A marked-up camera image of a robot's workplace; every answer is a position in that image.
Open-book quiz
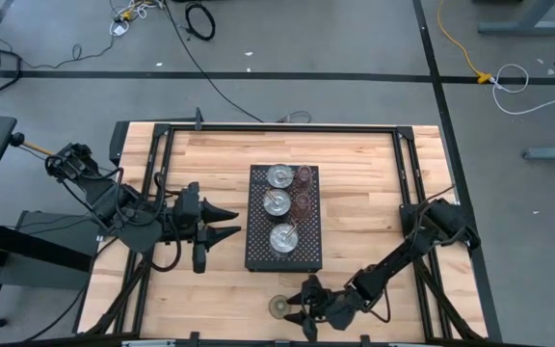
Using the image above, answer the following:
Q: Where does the white and yellow cable bundle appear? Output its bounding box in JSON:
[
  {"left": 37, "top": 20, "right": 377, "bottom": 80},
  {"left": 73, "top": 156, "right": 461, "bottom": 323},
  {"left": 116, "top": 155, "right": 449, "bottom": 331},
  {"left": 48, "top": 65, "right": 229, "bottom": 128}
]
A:
[{"left": 109, "top": 0, "right": 166, "bottom": 38}]

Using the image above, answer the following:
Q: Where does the thin black floor cable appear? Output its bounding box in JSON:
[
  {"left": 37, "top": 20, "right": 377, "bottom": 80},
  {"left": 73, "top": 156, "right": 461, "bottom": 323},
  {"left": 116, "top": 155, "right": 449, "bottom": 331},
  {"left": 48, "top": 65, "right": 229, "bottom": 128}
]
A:
[{"left": 19, "top": 33, "right": 118, "bottom": 71}]

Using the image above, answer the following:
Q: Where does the yellow extension cord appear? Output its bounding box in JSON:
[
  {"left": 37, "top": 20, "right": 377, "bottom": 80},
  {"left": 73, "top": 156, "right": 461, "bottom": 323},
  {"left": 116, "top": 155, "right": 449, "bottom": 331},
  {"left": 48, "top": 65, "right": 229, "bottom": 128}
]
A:
[{"left": 436, "top": 0, "right": 494, "bottom": 86}]

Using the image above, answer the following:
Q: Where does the black aluminium table frame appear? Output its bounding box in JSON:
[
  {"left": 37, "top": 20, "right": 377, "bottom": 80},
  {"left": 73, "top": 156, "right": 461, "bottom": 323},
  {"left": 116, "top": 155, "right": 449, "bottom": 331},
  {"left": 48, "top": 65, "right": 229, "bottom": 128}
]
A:
[{"left": 82, "top": 120, "right": 489, "bottom": 344}]

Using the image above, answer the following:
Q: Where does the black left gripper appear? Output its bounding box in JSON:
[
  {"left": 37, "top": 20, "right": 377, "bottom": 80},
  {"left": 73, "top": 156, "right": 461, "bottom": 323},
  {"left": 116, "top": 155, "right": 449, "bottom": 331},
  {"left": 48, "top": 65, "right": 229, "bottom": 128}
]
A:
[{"left": 173, "top": 181, "right": 243, "bottom": 274}]

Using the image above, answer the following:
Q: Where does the long black floor cable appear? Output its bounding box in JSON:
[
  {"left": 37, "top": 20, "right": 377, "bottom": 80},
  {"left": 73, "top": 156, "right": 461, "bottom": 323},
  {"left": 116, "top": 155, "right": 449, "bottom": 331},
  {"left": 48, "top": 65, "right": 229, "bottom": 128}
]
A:
[{"left": 161, "top": 0, "right": 264, "bottom": 123}]

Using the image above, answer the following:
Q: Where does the yellow cable with black knob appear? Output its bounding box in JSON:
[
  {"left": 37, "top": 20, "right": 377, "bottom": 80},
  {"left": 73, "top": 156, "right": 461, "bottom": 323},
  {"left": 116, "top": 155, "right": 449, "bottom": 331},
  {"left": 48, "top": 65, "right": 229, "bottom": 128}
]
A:
[{"left": 10, "top": 132, "right": 56, "bottom": 156}]

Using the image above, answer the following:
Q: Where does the black perforated metal shelf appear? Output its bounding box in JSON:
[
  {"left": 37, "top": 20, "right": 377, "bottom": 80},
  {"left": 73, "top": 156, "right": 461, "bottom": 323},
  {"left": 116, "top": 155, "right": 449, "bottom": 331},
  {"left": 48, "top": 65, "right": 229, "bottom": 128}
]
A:
[{"left": 244, "top": 164, "right": 324, "bottom": 274}]

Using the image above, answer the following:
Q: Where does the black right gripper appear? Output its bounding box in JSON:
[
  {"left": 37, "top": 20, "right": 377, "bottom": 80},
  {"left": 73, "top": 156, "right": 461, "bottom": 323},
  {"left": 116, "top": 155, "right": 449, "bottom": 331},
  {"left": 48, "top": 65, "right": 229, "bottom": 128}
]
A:
[{"left": 282, "top": 275, "right": 361, "bottom": 341}]

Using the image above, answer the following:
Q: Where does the black corner panel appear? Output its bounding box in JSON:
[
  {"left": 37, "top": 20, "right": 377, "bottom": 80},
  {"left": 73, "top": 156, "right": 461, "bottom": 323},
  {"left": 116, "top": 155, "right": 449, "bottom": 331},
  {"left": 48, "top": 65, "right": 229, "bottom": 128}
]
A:
[{"left": 108, "top": 120, "right": 132, "bottom": 168}]

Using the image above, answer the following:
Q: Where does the green-tinted glass candle holder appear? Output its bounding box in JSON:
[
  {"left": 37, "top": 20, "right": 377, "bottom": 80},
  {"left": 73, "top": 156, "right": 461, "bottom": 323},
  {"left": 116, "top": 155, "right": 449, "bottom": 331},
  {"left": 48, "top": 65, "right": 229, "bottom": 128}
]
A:
[{"left": 268, "top": 294, "right": 294, "bottom": 321}]

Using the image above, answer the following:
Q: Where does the silver bracket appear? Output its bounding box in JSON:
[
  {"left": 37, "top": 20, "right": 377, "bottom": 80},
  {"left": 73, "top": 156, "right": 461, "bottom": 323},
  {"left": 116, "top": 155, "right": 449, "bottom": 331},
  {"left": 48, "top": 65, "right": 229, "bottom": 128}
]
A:
[{"left": 120, "top": 338, "right": 177, "bottom": 347}]

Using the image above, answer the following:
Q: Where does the white floor cable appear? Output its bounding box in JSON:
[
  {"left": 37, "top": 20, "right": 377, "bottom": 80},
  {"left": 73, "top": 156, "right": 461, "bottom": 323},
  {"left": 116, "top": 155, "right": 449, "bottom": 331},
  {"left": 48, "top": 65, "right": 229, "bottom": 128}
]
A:
[{"left": 491, "top": 63, "right": 555, "bottom": 117}]

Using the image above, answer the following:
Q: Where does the thin grey cable loop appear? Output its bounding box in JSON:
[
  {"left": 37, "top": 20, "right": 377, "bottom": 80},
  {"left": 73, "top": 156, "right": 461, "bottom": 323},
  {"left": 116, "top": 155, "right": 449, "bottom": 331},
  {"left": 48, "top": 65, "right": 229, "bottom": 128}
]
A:
[{"left": 275, "top": 110, "right": 313, "bottom": 124}]

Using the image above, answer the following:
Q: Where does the coiled black cable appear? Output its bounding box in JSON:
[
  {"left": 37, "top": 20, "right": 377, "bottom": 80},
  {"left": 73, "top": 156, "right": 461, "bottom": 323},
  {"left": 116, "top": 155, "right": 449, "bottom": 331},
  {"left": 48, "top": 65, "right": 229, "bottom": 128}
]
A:
[{"left": 184, "top": 1, "right": 217, "bottom": 41}]

